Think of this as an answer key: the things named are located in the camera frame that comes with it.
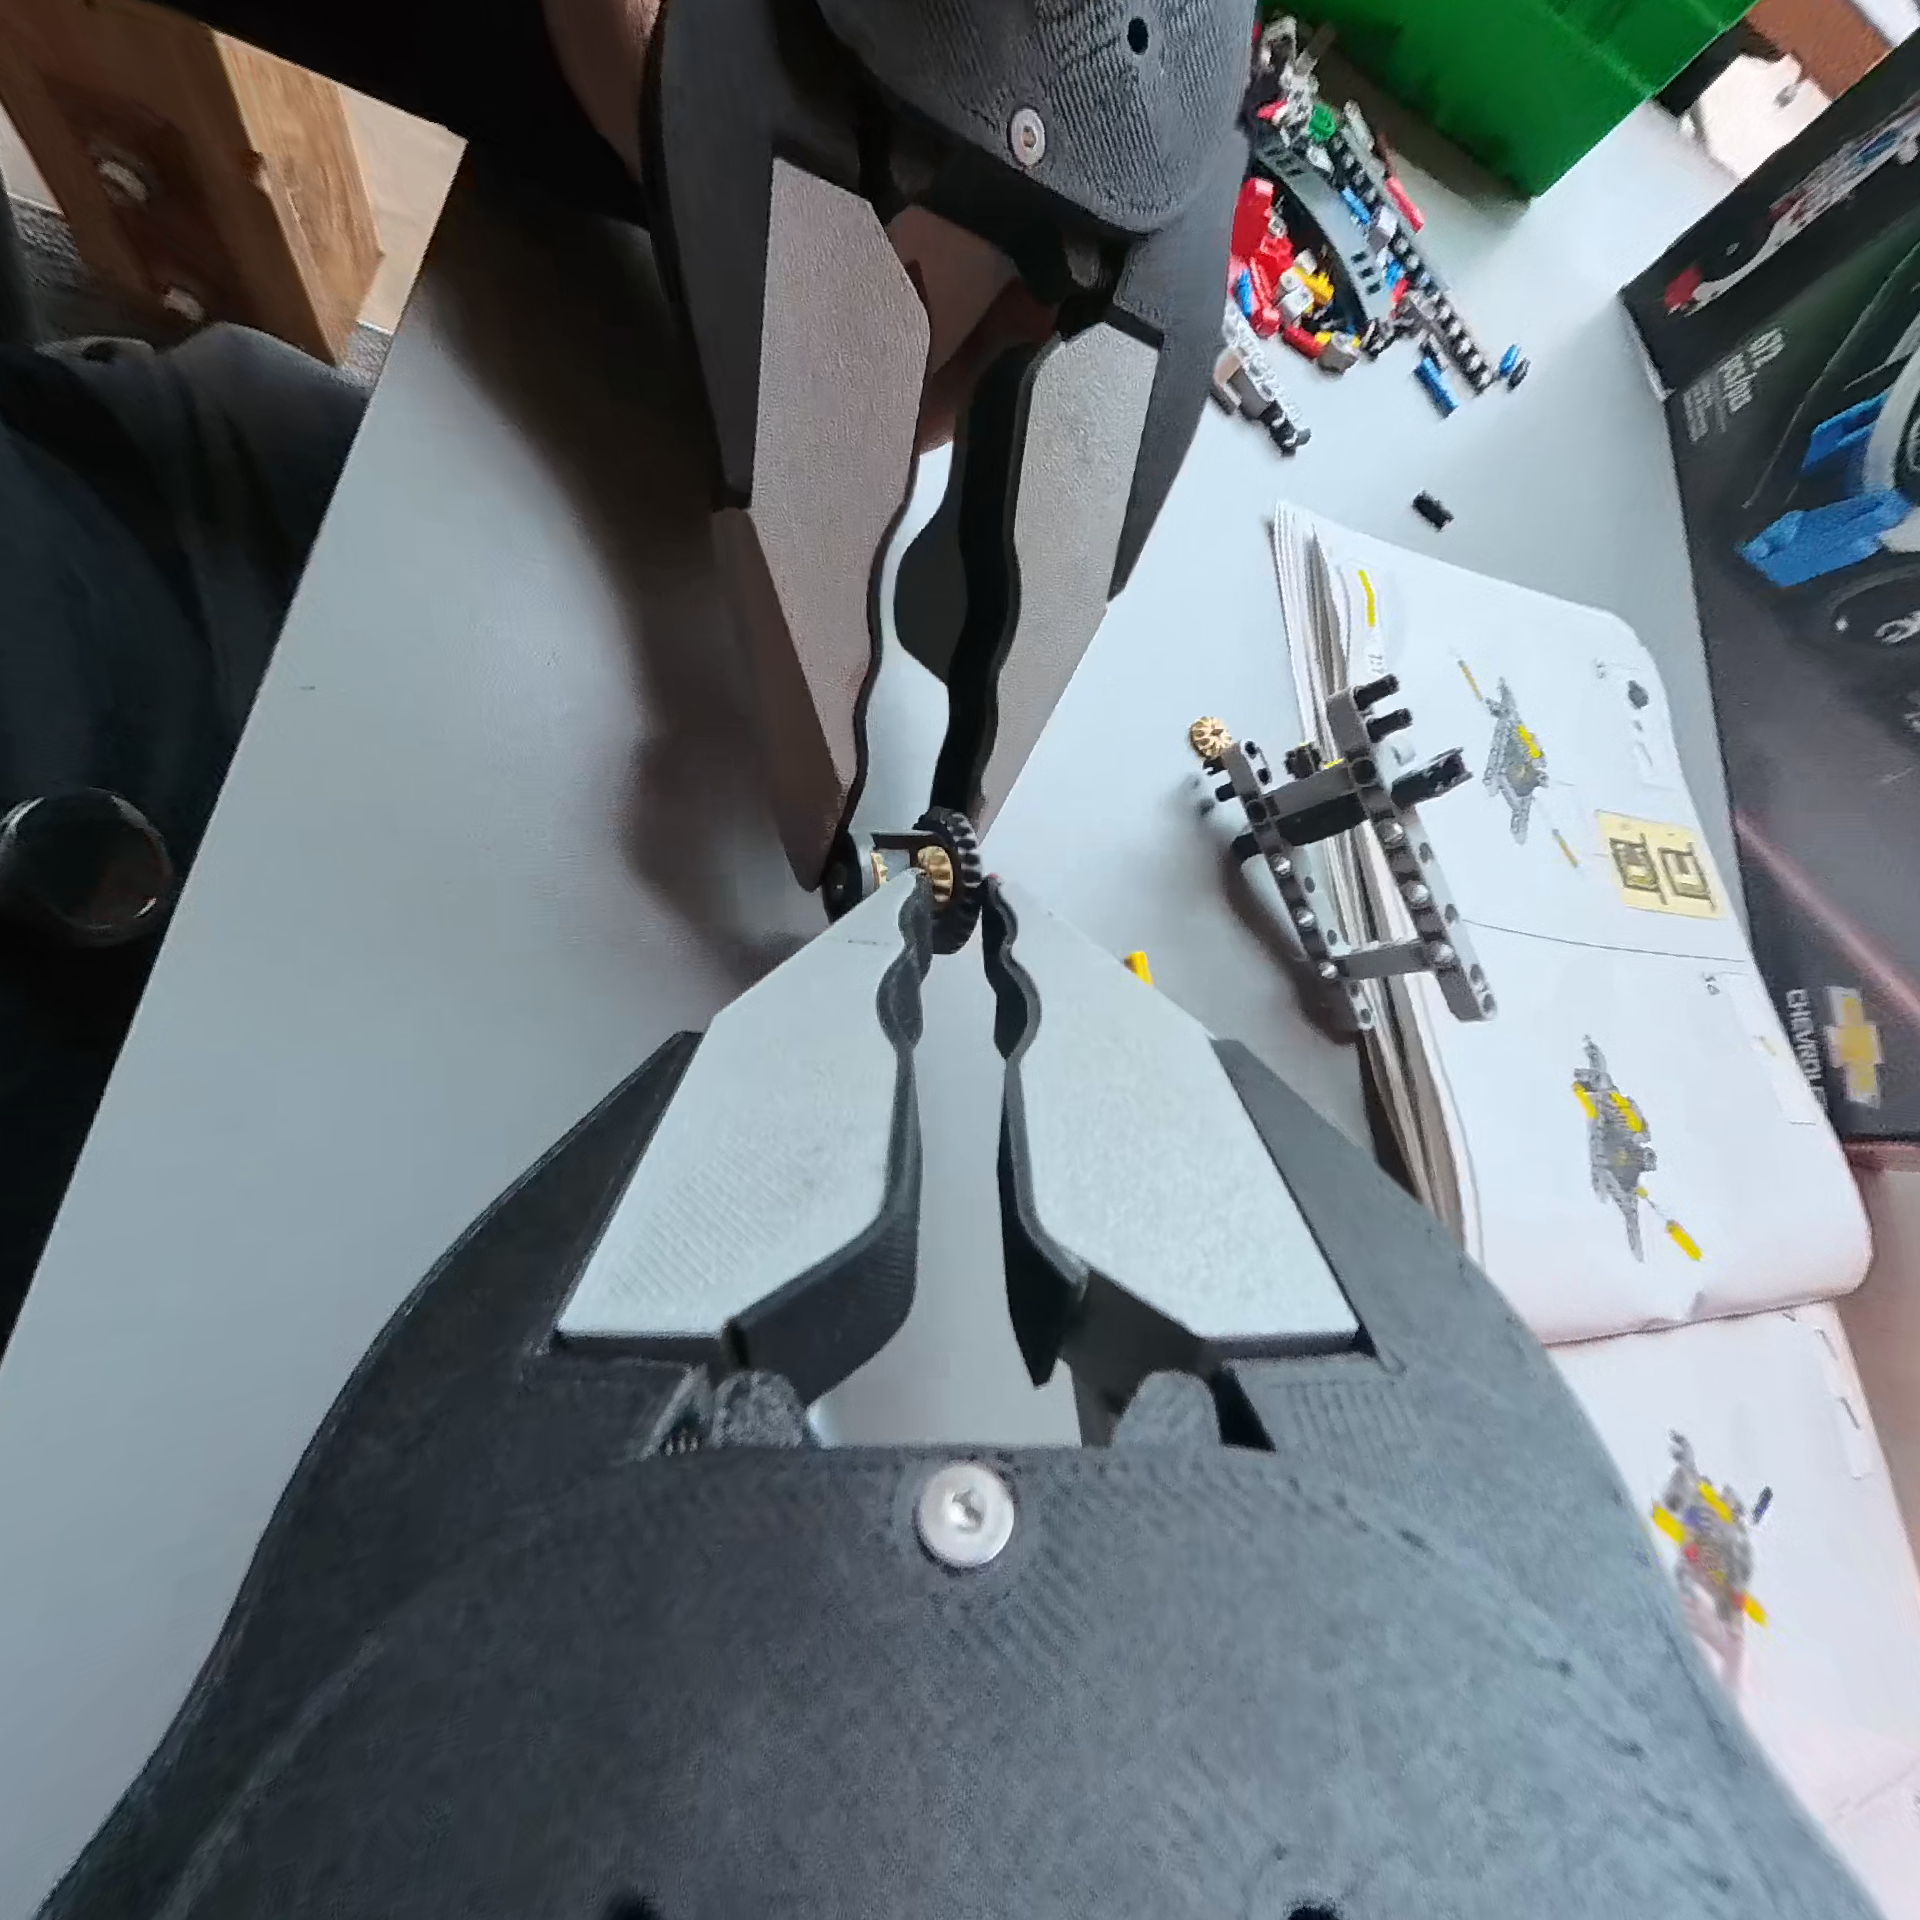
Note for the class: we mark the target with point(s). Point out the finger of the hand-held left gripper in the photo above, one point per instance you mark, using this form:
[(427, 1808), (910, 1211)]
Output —
[(1074, 481), (834, 418)]

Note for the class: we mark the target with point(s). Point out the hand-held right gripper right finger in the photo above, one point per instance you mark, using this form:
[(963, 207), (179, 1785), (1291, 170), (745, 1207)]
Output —
[(1172, 1188)]

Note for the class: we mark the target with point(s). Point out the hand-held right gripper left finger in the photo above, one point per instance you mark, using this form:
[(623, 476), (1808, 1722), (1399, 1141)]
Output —
[(749, 1188)]

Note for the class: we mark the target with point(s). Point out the large tan bevel gear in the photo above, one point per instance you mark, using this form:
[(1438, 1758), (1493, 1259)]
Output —
[(1209, 739)]

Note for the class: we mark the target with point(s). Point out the grey toy differential gear assembly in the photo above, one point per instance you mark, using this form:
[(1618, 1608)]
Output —
[(971, 885)]

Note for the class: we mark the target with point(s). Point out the small tan bevel gear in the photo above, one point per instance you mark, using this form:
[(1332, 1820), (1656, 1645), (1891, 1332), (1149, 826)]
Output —
[(937, 869)]

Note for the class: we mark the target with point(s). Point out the grey beam frame assembly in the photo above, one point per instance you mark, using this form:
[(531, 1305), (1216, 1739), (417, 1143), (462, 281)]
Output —
[(1440, 915)]

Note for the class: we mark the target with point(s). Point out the black toy set box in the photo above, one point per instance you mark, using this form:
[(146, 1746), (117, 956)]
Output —
[(1771, 598)]

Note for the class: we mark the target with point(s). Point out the person's left hand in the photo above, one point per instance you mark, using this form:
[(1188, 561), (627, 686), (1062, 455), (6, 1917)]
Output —
[(967, 332)]

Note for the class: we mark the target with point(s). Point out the pile of loose toy bricks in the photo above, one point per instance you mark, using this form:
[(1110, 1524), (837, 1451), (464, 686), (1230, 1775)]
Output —
[(1303, 284)]

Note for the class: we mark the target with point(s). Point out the small black connector pin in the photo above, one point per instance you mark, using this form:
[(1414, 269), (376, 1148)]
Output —
[(1436, 506)]

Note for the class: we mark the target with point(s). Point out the building instruction booklet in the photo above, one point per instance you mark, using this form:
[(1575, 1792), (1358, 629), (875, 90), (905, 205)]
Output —
[(1575, 1123)]

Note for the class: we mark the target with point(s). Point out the green plastic bin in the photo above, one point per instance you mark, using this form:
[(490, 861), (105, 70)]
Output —
[(1500, 77)]

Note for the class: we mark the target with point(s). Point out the black round badge reel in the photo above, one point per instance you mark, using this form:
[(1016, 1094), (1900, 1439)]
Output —
[(82, 869)]

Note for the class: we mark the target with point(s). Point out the wooden cabinet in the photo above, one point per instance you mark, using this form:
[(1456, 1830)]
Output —
[(151, 118)]

